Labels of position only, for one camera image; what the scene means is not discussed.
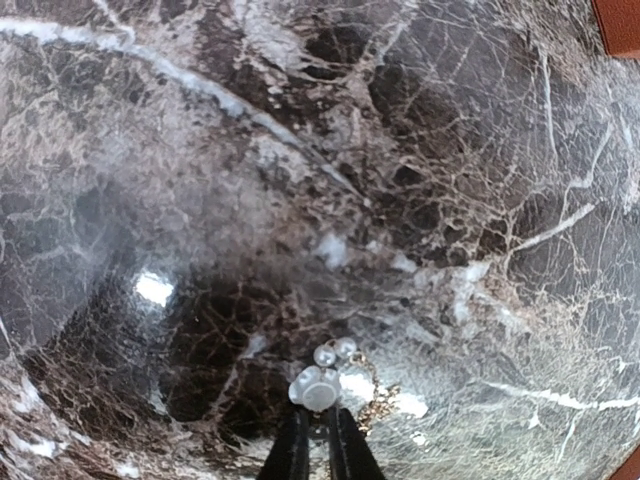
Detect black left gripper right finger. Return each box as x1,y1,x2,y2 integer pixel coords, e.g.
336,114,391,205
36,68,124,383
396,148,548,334
328,406,385,480

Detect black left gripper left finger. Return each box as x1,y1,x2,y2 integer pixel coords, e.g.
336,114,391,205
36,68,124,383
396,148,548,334
256,407,309,480

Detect pearl cluster earring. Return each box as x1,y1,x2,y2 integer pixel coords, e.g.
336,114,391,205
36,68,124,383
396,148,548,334
287,337,401,434

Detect red wooden jewelry box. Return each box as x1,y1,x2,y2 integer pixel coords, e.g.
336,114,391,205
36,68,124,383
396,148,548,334
592,0,640,59

